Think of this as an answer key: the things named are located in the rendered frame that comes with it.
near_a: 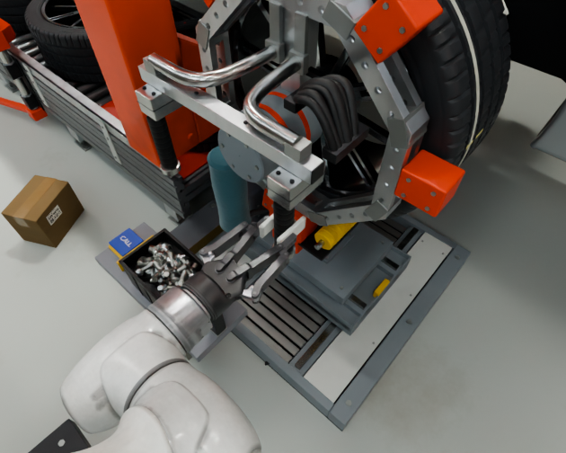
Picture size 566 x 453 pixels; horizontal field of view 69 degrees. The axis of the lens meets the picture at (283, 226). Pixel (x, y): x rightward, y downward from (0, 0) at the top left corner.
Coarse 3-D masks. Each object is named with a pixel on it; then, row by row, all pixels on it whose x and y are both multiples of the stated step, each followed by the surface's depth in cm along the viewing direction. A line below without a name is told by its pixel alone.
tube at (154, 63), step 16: (272, 16) 72; (272, 32) 74; (272, 48) 75; (144, 64) 75; (160, 64) 72; (240, 64) 72; (256, 64) 73; (176, 80) 71; (192, 80) 70; (208, 80) 70; (224, 80) 71
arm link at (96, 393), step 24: (144, 312) 59; (120, 336) 55; (144, 336) 55; (168, 336) 56; (96, 360) 53; (120, 360) 52; (144, 360) 52; (168, 360) 52; (72, 384) 52; (96, 384) 51; (120, 384) 50; (72, 408) 51; (96, 408) 51; (120, 408) 50; (96, 432) 53
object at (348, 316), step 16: (256, 256) 151; (400, 256) 151; (288, 272) 146; (384, 272) 146; (400, 272) 148; (288, 288) 148; (304, 288) 140; (368, 288) 143; (384, 288) 139; (320, 304) 138; (336, 304) 139; (352, 304) 136; (368, 304) 136; (336, 320) 137; (352, 320) 135
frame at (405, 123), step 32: (224, 0) 79; (288, 0) 68; (320, 0) 64; (352, 0) 63; (224, 32) 91; (352, 32) 64; (224, 64) 98; (384, 64) 65; (224, 96) 105; (384, 96) 67; (416, 96) 69; (416, 128) 68; (384, 160) 75; (384, 192) 81; (320, 224) 103
